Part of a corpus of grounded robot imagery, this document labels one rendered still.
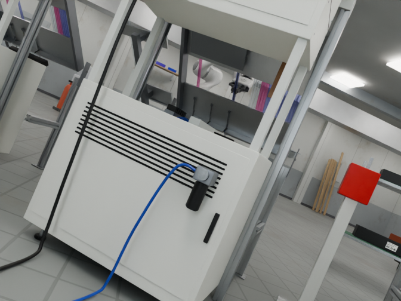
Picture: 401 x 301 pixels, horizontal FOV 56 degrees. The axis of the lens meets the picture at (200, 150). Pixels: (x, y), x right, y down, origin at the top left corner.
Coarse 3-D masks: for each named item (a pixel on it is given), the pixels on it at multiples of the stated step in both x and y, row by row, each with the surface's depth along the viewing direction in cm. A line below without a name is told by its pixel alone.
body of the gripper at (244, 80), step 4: (240, 76) 212; (244, 76) 213; (248, 76) 211; (232, 80) 206; (240, 80) 207; (244, 80) 208; (248, 80) 209; (240, 84) 205; (244, 84) 204; (248, 84) 204; (244, 92) 206
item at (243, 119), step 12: (192, 96) 216; (204, 96) 212; (216, 96) 208; (192, 108) 222; (204, 108) 217; (216, 108) 213; (228, 108) 209; (240, 108) 204; (252, 108) 202; (216, 120) 218; (228, 120) 214; (240, 120) 209; (252, 120) 205; (240, 132) 214; (252, 132) 210; (276, 144) 206
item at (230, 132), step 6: (186, 114) 223; (192, 114) 224; (204, 120) 221; (216, 126) 218; (222, 132) 215; (228, 132) 215; (234, 132) 215; (240, 138) 212; (246, 138) 213; (264, 144) 210; (276, 150) 207
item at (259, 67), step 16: (192, 32) 188; (192, 48) 193; (208, 48) 188; (224, 48) 184; (240, 48) 180; (224, 64) 194; (240, 64) 185; (256, 64) 185; (272, 64) 181; (272, 80) 185; (304, 80) 177
